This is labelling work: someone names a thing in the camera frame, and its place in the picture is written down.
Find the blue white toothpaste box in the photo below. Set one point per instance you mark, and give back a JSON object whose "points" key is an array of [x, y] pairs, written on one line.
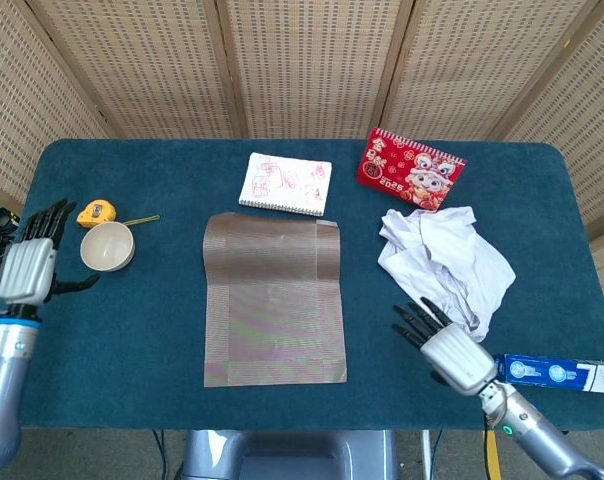
{"points": [[552, 372]]}

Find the brown woven placemat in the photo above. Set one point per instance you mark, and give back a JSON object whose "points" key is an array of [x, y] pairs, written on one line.
{"points": [[274, 310]]}

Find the right blue-gray robot arm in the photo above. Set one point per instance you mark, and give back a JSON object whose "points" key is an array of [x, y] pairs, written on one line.
{"points": [[542, 435]]}

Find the red desk calendar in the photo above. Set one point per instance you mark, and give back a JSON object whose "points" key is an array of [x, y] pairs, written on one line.
{"points": [[407, 172]]}

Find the teal table cover cloth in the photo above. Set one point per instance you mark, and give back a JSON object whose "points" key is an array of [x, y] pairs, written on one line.
{"points": [[157, 310]]}

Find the small white bowl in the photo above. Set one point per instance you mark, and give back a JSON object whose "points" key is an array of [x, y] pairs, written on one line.
{"points": [[107, 247]]}

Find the crumpled white cloth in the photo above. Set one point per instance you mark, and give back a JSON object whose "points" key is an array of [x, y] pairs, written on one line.
{"points": [[447, 265]]}

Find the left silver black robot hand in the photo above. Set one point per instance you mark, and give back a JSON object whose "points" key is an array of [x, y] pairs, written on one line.
{"points": [[27, 270]]}

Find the blue-gray robot torso base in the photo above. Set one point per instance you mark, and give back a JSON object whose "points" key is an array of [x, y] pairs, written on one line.
{"points": [[292, 455]]}

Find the white table leg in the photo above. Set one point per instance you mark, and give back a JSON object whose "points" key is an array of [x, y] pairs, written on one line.
{"points": [[425, 455]]}

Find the yellow tape measure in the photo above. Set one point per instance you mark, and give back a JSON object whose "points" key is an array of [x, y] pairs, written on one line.
{"points": [[94, 211]]}

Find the bamboo folding screen panel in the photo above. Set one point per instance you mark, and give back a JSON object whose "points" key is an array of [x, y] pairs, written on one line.
{"points": [[142, 65], [312, 65], [482, 65], [582, 125], [22, 100]]}

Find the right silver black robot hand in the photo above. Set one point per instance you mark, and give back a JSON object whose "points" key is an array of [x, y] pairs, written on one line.
{"points": [[457, 357]]}

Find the white spiral notebook red drawings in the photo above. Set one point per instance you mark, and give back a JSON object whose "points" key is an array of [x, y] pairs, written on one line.
{"points": [[287, 182]]}

